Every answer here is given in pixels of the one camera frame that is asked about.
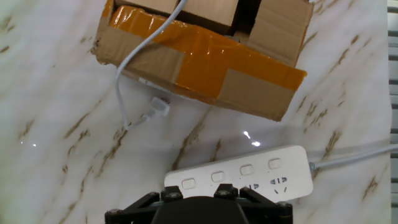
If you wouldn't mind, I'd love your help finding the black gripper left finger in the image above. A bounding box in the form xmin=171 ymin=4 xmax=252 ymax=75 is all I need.
xmin=104 ymin=185 xmax=184 ymax=224

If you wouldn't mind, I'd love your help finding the pale wooden block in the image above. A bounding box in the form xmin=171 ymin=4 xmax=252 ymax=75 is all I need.
xmin=180 ymin=0 xmax=240 ymax=28
xmin=114 ymin=0 xmax=180 ymax=16

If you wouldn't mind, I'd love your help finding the marble pattern table mat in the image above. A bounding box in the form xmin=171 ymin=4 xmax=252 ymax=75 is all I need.
xmin=0 ymin=0 xmax=391 ymax=224

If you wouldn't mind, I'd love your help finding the cardboard box with orange tape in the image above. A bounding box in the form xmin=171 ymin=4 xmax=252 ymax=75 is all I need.
xmin=91 ymin=0 xmax=315 ymax=122

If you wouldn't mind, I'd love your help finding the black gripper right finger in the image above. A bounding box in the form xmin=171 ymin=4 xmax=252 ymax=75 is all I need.
xmin=213 ymin=183 xmax=294 ymax=224

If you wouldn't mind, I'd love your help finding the grey power strip cable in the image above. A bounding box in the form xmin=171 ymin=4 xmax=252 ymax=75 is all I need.
xmin=308 ymin=143 xmax=398 ymax=171

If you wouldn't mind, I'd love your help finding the white four-socket power strip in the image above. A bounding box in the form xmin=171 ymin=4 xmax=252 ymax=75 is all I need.
xmin=164 ymin=144 xmax=314 ymax=203

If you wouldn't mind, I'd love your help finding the thin white cable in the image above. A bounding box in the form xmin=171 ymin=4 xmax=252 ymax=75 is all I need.
xmin=114 ymin=0 xmax=189 ymax=131

